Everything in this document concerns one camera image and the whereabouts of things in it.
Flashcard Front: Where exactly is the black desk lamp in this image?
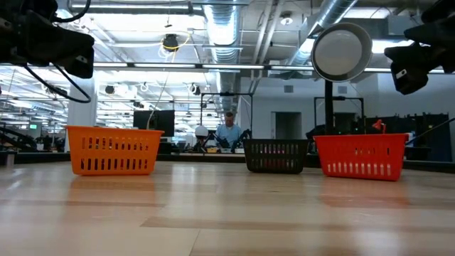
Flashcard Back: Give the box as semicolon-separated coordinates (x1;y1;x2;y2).
310;21;374;137

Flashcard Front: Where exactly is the black background shelving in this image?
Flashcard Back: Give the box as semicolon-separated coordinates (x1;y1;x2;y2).
364;112;452;163

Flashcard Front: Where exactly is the red plastic basket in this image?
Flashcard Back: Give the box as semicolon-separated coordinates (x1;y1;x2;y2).
313;133;410;182

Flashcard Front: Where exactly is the orange plastic basket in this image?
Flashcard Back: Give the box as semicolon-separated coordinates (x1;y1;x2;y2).
66;125;165;176

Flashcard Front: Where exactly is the black background monitor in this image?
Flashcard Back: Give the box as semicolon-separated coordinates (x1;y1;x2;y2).
133;109;176;138

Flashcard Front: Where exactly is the dark background doorway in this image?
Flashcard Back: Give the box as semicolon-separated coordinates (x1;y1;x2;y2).
272;112;302;140

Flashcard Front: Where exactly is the black plastic basket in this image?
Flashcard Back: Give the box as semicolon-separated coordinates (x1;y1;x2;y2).
242;138;309;175

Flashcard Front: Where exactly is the person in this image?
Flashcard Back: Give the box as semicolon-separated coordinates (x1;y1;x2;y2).
214;112;243;149

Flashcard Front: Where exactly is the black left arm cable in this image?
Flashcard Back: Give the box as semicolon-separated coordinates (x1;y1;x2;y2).
21;63;92;105

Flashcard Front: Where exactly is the silver ventilation duct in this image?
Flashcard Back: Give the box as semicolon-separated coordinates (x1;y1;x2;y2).
284;0;358;68
204;0;246;114

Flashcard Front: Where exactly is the black overhead camera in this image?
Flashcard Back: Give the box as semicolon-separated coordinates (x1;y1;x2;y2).
162;33;180;53

